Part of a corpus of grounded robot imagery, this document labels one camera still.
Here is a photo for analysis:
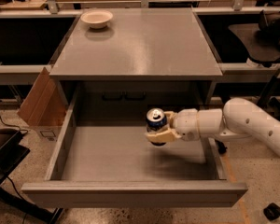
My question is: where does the black office chair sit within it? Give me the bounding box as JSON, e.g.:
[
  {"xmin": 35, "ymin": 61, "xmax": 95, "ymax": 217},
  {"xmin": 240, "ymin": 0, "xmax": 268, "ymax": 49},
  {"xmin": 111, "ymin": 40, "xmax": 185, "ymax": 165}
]
[{"xmin": 229, "ymin": 10, "xmax": 280, "ymax": 67}]

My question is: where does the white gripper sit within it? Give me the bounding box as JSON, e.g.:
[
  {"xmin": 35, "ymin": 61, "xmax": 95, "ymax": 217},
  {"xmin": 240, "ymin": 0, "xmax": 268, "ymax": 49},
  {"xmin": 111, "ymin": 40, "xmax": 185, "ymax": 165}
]
[{"xmin": 145, "ymin": 109, "xmax": 200, "ymax": 144}]

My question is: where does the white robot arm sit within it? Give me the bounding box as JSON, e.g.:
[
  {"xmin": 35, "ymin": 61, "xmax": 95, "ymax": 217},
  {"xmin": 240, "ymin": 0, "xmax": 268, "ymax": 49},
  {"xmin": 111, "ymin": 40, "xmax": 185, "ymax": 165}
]
[{"xmin": 145, "ymin": 98, "xmax": 280, "ymax": 157}]

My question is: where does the brown cardboard box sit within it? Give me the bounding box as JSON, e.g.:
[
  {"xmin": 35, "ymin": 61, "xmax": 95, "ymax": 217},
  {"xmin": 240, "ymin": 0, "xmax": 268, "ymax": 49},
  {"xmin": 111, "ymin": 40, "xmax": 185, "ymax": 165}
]
[{"xmin": 18, "ymin": 68, "xmax": 66, "ymax": 126}]

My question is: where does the black monitor stand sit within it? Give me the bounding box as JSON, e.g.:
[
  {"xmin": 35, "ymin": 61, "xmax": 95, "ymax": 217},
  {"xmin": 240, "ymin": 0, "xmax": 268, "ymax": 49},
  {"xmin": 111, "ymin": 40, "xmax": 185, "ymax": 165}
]
[{"xmin": 0, "ymin": 128, "xmax": 63, "ymax": 224}]

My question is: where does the black floor cable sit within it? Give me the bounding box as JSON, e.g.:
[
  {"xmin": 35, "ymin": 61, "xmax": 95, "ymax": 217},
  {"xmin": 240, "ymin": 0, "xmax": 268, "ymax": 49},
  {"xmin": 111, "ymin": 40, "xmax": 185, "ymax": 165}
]
[{"xmin": 0, "ymin": 98, "xmax": 30, "ymax": 135}]

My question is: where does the grey open top drawer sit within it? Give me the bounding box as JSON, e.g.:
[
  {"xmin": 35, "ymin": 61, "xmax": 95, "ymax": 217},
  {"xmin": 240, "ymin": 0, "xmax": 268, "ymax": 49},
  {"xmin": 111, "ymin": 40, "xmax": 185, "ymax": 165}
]
[{"xmin": 22, "ymin": 102, "xmax": 247, "ymax": 208}]

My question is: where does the blue pepsi can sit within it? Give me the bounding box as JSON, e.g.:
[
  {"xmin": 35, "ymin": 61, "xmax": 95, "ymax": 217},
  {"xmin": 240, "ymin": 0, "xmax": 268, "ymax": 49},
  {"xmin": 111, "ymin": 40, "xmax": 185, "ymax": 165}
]
[{"xmin": 146, "ymin": 108, "xmax": 167, "ymax": 133}]

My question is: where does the grey cabinet counter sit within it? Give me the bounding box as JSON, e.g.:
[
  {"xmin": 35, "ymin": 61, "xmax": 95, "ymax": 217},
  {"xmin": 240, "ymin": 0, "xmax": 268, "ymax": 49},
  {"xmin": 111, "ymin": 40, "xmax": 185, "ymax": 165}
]
[{"xmin": 50, "ymin": 8, "xmax": 221, "ymax": 126}]

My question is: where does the black chair caster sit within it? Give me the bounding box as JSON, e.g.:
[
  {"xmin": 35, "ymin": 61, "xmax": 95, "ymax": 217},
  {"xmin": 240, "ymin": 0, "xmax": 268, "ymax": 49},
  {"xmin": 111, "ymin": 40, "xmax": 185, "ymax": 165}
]
[{"xmin": 263, "ymin": 203, "xmax": 280, "ymax": 221}]

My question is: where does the white ceramic bowl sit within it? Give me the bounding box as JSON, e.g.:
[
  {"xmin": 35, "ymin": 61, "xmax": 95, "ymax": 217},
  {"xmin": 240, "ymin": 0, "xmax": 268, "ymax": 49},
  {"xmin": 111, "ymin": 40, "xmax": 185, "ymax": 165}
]
[{"xmin": 80, "ymin": 9, "xmax": 113, "ymax": 29}]

